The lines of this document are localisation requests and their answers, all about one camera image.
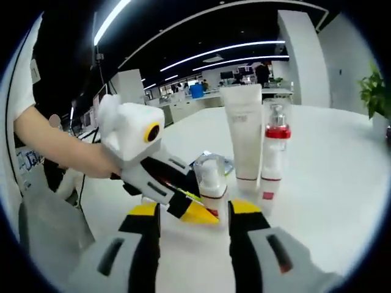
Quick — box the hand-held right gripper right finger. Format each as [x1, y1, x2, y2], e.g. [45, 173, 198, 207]
[227, 198, 340, 293]

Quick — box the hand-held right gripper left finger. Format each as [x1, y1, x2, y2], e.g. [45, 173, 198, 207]
[68, 203, 162, 293]

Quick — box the small clear-capped skincare bottle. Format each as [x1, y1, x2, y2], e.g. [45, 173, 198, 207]
[194, 154, 229, 218]

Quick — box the black green skincare pack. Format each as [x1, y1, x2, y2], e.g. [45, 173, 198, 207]
[189, 150, 236, 178]

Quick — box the white skincare tube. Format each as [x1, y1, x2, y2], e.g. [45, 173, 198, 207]
[220, 84, 264, 192]

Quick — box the red-collared white skincare bottle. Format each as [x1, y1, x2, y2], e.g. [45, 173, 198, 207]
[260, 97, 293, 216]

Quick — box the blue storage bin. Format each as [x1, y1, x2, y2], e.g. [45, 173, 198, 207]
[189, 84, 205, 99]

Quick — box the open white laptop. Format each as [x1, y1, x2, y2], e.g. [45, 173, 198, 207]
[92, 84, 108, 123]

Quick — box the wide ceiling light strip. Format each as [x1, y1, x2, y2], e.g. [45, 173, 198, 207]
[93, 0, 133, 46]

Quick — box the white worn device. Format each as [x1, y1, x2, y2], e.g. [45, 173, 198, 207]
[29, 59, 42, 84]

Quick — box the long white office counter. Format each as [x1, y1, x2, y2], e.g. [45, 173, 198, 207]
[158, 87, 294, 123]

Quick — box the long ceiling light strip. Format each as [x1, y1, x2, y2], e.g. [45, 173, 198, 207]
[192, 54, 290, 72]
[160, 40, 287, 73]

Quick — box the green potted plant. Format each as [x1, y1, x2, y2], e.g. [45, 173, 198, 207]
[358, 62, 391, 143]

